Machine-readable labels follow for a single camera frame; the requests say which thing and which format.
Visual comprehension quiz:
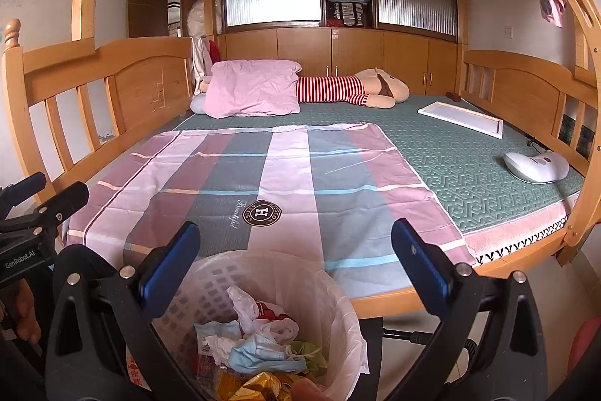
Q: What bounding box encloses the green patterned mattress cover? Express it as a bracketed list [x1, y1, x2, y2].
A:
[178, 95, 584, 233]

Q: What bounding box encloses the pink pillow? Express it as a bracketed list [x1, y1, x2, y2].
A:
[202, 59, 302, 119]

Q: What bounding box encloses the white handheld mite vacuum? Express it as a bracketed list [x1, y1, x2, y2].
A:
[503, 151, 569, 184]

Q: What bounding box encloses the red striped plush doll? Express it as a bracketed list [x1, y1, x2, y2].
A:
[296, 68, 411, 109]

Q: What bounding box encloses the pink grey striped sheet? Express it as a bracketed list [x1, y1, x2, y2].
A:
[64, 123, 474, 298]

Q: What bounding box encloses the wooden bunk bed frame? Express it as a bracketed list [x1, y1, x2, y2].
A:
[1, 0, 600, 319]

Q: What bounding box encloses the white red plastic bag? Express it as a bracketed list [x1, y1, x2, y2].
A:
[226, 286, 299, 345]

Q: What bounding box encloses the crumpled white tissue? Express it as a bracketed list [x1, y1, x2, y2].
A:
[201, 335, 243, 368]

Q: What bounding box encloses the white plastic trash basket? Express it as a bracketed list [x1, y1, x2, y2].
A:
[152, 250, 369, 400]

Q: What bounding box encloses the person's left hand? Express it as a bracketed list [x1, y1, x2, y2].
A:
[1, 279, 41, 345]

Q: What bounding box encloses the orange snack bag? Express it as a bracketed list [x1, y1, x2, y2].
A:
[218, 372, 304, 401]

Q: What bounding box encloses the blue face mask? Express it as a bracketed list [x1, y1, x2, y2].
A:
[228, 334, 307, 375]

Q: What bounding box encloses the wooden wall cabinet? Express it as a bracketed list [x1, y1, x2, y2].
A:
[216, 27, 458, 95]

